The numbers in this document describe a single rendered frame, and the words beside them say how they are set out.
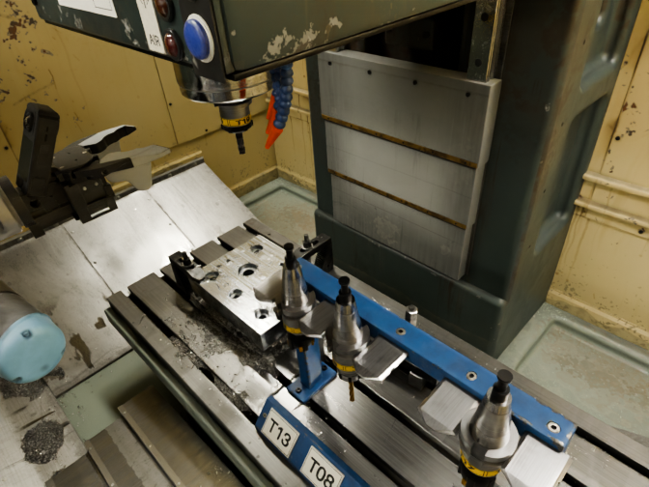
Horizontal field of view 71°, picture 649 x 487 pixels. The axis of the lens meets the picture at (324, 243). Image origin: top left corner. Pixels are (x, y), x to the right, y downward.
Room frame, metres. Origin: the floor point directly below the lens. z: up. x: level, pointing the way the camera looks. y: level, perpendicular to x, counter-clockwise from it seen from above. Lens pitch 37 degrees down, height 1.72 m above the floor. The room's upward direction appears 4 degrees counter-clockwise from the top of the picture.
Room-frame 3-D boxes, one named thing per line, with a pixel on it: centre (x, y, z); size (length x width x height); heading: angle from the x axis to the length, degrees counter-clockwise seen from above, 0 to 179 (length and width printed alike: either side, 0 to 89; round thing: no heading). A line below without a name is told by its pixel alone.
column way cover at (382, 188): (1.05, -0.19, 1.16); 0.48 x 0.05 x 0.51; 43
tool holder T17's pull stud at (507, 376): (0.28, -0.17, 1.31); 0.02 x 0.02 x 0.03
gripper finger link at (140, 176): (0.59, 0.25, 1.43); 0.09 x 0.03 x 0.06; 101
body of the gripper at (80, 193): (0.57, 0.36, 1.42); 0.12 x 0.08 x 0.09; 129
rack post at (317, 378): (0.60, 0.05, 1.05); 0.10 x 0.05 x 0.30; 133
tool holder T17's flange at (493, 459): (0.28, -0.17, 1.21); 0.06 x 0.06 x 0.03
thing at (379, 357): (0.40, -0.06, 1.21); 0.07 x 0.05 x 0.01; 133
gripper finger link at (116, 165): (0.57, 0.30, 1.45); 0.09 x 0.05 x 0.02; 101
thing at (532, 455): (0.24, -0.21, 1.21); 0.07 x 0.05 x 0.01; 133
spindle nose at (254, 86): (0.75, 0.13, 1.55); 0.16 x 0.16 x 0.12
